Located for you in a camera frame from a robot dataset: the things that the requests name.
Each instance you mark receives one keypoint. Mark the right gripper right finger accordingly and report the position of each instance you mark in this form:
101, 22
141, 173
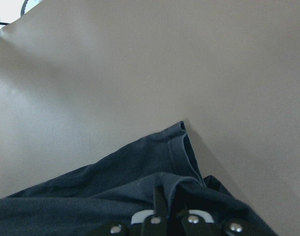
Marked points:
195, 222

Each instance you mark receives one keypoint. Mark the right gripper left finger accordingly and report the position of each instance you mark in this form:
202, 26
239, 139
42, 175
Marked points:
152, 222

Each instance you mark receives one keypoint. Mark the black t-shirt with logo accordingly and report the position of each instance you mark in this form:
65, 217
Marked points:
98, 198

